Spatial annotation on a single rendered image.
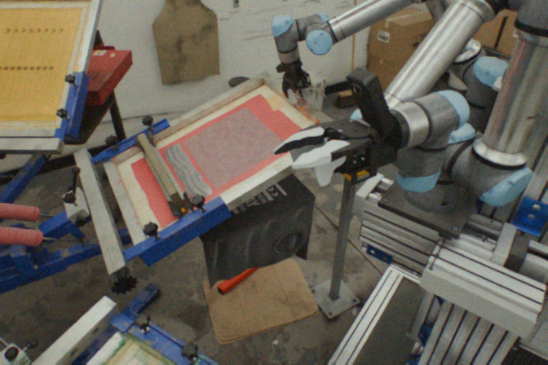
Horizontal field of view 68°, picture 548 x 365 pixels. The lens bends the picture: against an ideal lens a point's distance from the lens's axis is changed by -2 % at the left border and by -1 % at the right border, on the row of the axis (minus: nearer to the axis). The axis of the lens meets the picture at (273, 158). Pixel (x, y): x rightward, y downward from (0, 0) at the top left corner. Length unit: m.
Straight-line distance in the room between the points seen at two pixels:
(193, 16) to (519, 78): 2.82
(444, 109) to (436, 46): 0.19
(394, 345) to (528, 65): 1.53
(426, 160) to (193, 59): 2.93
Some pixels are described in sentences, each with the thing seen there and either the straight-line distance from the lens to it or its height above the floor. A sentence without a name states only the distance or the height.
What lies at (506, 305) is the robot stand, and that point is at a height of 1.17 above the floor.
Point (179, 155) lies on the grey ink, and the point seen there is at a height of 1.11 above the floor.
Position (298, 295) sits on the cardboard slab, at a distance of 2.46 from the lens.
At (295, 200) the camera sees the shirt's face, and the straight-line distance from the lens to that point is 1.61.
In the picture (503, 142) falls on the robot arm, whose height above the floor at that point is 1.54.
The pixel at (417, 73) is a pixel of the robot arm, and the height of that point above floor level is 1.68.
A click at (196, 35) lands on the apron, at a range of 3.48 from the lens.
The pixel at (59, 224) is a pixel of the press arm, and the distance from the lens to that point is 1.52.
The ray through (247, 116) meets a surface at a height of 1.19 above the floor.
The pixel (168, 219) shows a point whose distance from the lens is 1.40.
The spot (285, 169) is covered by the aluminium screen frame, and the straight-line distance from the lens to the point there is 1.34.
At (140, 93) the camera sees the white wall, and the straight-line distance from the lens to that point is 3.58.
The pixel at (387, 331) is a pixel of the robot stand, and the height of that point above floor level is 0.21.
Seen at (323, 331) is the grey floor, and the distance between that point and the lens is 2.37.
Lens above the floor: 2.01
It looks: 35 degrees down
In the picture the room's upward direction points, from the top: straight up
